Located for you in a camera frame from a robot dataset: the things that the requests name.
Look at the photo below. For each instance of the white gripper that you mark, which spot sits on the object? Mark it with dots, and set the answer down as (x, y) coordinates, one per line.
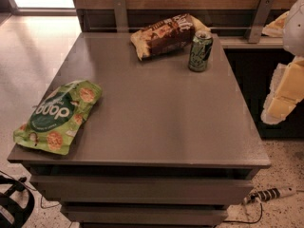
(294, 28)

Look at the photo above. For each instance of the green soda can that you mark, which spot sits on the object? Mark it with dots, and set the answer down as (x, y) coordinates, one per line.
(200, 50)

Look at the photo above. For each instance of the brown chip bag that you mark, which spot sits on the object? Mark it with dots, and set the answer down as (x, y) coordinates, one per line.
(166, 35)

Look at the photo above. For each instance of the green rice chip bag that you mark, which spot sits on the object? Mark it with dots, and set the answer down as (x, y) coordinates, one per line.
(54, 123)

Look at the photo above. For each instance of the white power strip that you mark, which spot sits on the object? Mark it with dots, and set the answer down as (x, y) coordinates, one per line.
(269, 194)

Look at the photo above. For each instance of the grey drawer cabinet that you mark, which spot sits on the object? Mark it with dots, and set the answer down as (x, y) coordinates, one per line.
(165, 147)

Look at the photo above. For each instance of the right metal bracket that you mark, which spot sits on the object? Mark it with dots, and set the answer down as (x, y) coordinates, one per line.
(254, 32)

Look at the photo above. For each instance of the metal bracket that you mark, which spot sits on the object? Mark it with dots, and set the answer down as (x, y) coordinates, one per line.
(254, 32)
(120, 13)

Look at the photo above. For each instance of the left metal bracket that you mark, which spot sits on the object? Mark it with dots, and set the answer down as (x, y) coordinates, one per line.
(120, 13)

